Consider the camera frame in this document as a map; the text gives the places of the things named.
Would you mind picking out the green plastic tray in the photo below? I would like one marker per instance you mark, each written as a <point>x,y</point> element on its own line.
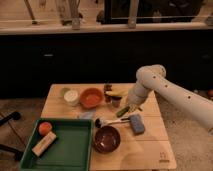
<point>70,151</point>

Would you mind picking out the yellow banana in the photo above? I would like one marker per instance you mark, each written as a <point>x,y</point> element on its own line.
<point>114,94</point>

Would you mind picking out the blue sponge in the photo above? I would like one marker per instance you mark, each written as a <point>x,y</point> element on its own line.
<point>137,124</point>

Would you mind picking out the small grey cup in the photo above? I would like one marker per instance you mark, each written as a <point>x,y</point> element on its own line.
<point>116,101</point>

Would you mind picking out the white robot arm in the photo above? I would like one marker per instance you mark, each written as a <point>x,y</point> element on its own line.
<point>153,78</point>

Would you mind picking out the dark brown can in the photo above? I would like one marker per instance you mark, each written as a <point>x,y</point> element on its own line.
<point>107,88</point>

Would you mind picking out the light blue cloth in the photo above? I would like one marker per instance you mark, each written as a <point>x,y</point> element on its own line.
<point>87,115</point>

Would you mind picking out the orange bowl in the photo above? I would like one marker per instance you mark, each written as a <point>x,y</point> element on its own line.
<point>91,97</point>

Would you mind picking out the dark red bowl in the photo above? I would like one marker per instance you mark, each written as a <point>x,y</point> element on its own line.
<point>106,139</point>

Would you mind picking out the wooden block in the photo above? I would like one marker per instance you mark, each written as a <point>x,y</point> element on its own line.
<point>44,143</point>

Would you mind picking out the black stand leg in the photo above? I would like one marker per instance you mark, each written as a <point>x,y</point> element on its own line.
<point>15,116</point>

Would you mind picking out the orange ball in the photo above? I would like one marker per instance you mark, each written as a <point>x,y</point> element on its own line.
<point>45,128</point>

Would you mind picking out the green lid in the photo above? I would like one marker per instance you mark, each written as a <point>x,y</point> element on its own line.
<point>63,91</point>

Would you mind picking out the white round container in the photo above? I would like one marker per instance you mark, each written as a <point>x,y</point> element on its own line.
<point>71,97</point>

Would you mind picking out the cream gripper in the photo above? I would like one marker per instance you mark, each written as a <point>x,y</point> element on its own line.
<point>134,107</point>

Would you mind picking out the green pepper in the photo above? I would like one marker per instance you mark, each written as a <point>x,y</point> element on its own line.
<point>121,112</point>

